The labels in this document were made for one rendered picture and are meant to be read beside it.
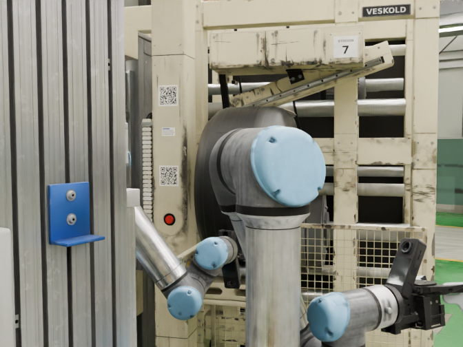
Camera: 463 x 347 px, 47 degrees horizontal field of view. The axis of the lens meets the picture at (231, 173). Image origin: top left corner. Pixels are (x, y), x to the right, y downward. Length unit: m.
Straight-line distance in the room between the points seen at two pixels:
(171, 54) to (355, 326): 1.31
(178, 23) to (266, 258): 1.31
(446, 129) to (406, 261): 10.08
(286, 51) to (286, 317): 1.46
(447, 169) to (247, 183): 10.29
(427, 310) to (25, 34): 0.82
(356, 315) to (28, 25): 0.68
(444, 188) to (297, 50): 9.09
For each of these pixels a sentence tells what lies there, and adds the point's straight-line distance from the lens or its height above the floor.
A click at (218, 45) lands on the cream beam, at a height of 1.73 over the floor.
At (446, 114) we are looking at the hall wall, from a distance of 11.12.
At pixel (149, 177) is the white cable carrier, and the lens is 2.01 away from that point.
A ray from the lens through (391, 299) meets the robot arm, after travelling 1.01.
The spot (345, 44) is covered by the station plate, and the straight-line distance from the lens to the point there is 2.13.
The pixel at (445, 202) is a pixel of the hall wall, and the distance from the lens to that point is 11.09.
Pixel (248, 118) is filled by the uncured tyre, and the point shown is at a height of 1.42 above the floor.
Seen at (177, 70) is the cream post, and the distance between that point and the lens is 1.97.
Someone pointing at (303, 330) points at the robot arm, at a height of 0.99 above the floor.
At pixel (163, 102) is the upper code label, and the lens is 1.97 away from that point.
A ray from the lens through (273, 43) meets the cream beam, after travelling 2.16.
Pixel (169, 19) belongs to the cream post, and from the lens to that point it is 2.01.
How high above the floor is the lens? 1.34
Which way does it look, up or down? 3 degrees down
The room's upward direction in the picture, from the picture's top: straight up
